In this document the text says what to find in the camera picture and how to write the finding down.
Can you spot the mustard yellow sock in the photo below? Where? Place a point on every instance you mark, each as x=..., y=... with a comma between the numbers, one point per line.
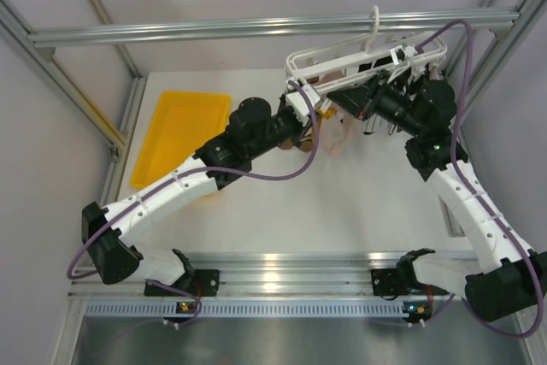
x=328, y=113

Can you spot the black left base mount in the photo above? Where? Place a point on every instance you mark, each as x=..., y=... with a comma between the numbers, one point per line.
x=203, y=283

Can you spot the grey slotted cable duct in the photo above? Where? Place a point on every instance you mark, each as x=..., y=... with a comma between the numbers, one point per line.
x=349, y=308

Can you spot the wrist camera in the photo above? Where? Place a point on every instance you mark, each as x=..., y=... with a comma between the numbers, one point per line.
x=304, y=99
x=402, y=57

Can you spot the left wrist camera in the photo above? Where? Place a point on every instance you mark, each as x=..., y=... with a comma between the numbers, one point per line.
x=304, y=99

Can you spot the black hanging sock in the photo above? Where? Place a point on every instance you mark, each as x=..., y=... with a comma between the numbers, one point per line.
x=377, y=69

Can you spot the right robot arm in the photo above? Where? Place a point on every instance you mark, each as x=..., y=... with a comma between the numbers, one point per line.
x=511, y=275

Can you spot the yellow plastic tray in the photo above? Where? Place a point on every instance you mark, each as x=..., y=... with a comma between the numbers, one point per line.
x=182, y=122

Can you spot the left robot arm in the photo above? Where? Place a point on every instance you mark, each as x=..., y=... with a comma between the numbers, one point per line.
x=111, y=234

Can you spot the aluminium top crossbar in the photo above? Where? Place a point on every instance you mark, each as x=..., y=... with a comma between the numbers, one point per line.
x=481, y=18

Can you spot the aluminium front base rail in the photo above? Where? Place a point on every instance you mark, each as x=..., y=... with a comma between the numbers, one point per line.
x=264, y=275

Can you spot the pink sheer sock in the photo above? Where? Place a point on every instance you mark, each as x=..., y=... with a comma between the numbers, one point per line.
x=337, y=132

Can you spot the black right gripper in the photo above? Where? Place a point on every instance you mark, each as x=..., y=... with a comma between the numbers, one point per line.
x=357, y=101

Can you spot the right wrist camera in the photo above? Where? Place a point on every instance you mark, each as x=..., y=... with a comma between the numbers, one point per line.
x=402, y=57

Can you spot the white plastic clip hanger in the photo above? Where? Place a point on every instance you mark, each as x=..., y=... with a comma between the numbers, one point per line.
x=346, y=55

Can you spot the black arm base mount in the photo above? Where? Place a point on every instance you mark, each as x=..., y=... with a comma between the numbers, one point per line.
x=386, y=283

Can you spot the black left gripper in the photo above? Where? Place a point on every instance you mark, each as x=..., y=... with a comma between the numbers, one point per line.
x=302, y=126

